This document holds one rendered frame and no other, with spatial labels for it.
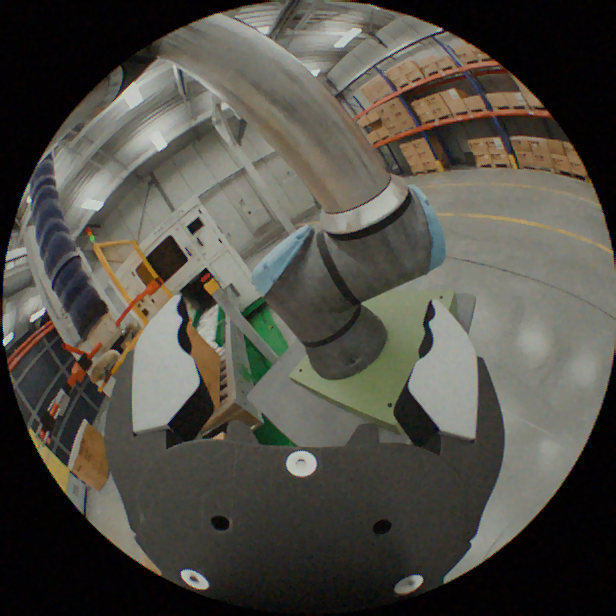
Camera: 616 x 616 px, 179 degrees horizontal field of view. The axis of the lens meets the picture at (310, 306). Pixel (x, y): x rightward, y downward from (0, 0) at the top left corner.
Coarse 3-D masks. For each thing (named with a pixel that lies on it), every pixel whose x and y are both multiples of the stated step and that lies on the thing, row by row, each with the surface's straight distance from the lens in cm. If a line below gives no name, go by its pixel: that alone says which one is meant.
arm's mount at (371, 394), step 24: (384, 312) 55; (408, 312) 51; (408, 336) 46; (384, 360) 44; (408, 360) 42; (312, 384) 50; (336, 384) 46; (360, 384) 43; (384, 384) 40; (360, 408) 40; (384, 408) 38
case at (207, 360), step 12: (192, 336) 141; (192, 348) 132; (204, 348) 145; (204, 360) 135; (216, 360) 148; (204, 372) 126; (216, 372) 138; (216, 384) 129; (216, 396) 122; (216, 408) 115
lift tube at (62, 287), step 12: (36, 216) 138; (48, 240) 122; (72, 264) 113; (60, 276) 112; (72, 276) 111; (84, 276) 113; (60, 288) 113; (72, 288) 108; (84, 288) 109; (72, 300) 109; (84, 300) 106; (96, 300) 108; (72, 312) 109; (84, 312) 105; (108, 312) 119; (84, 336) 107
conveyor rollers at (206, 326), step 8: (216, 304) 308; (208, 312) 303; (216, 312) 265; (224, 312) 244; (200, 320) 299; (208, 320) 268; (200, 328) 264; (208, 328) 242; (224, 328) 202; (208, 336) 217; (224, 336) 186; (216, 344) 189; (224, 344) 170; (224, 352) 161; (224, 360) 154; (224, 368) 146; (224, 376) 139; (224, 384) 132; (224, 392) 125; (224, 400) 118
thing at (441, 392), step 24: (432, 312) 11; (432, 336) 9; (456, 336) 10; (432, 360) 8; (456, 360) 8; (408, 384) 7; (432, 384) 7; (456, 384) 8; (408, 408) 7; (432, 408) 7; (456, 408) 7; (408, 432) 8; (432, 432) 7; (456, 432) 7
